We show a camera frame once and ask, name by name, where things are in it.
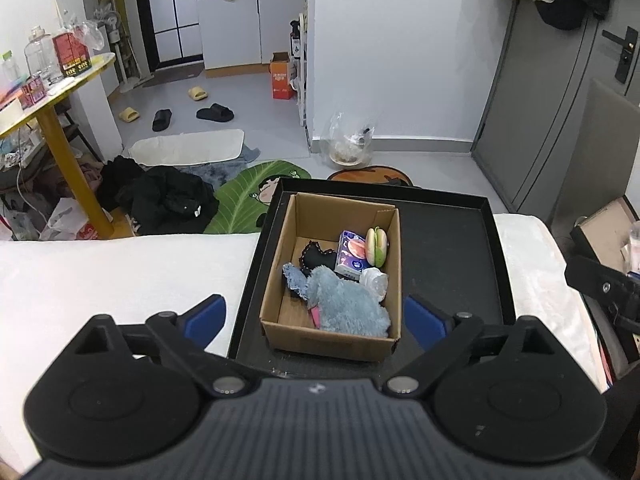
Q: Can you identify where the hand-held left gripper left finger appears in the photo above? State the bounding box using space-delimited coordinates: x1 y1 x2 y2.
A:
75 294 251 397

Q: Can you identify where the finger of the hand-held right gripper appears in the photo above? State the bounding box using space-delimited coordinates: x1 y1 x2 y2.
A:
564 254 640 336

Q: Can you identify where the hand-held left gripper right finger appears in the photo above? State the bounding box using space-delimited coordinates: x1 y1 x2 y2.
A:
384 294 557 397

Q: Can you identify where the black tray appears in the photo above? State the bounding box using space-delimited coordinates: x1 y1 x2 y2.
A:
227 177 517 378

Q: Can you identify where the grey plush toy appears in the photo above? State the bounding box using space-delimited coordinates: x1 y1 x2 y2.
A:
302 266 392 338

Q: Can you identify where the burger plush toy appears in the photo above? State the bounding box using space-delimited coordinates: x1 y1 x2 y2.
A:
365 226 390 268

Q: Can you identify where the denim fabric patch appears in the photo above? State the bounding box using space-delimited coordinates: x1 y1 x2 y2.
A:
281 262 313 303

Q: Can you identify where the brown cardboard box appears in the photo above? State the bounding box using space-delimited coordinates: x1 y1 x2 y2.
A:
259 192 403 363

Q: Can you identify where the blue pink tissue pack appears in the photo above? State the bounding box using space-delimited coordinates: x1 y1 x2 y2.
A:
334 230 371 282

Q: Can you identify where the black heart-shaped cloth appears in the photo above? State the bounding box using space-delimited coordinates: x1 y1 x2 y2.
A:
299 240 340 272

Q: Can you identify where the open black box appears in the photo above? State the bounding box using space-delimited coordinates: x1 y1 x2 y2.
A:
570 195 640 281

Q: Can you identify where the green leaf-shaped rug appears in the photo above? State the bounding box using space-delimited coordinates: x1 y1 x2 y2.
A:
204 160 312 235

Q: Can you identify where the black jacket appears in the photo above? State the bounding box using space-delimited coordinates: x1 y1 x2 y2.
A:
120 166 221 236

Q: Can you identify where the grey upholstered panel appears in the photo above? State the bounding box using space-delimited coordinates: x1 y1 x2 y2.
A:
550 77 640 241

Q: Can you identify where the grey shaggy rug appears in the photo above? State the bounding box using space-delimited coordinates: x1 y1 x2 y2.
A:
185 145 263 191

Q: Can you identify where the orange round rug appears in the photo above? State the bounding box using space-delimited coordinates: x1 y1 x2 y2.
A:
326 165 416 188

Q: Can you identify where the black garment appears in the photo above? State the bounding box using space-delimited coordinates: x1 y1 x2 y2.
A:
95 156 147 211

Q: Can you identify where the white floor mat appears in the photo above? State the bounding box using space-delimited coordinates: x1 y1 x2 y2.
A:
129 129 246 166

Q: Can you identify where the white plastic bag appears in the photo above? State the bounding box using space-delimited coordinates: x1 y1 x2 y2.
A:
40 197 101 241

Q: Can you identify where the clear plastic bag with bowl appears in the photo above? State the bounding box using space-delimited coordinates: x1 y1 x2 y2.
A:
327 111 376 167

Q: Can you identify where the grey door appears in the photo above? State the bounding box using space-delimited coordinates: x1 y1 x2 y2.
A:
472 0 640 211

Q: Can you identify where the grey doormat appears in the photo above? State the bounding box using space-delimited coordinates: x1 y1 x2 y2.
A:
142 62 206 88

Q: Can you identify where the yellow round table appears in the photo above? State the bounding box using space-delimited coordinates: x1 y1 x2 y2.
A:
0 51 118 240

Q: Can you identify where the orange cardboard box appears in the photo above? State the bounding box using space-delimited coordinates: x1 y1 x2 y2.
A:
270 51 294 101

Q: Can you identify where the small red box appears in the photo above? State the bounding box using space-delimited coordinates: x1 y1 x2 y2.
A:
21 74 48 108

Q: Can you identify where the white kitchen cabinet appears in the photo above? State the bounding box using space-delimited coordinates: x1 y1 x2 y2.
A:
196 0 308 72

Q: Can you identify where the large red box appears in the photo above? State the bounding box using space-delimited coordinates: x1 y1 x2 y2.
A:
51 31 93 78

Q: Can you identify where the crumpled clear plastic bag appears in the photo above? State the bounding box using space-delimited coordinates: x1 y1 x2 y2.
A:
62 12 106 51

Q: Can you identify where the black framed glass door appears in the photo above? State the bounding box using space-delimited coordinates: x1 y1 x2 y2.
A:
132 0 203 68

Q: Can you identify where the clear water jug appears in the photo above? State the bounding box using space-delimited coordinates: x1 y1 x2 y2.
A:
25 26 57 83

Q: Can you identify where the black door lock handle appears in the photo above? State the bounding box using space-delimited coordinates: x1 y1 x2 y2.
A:
602 27 640 83

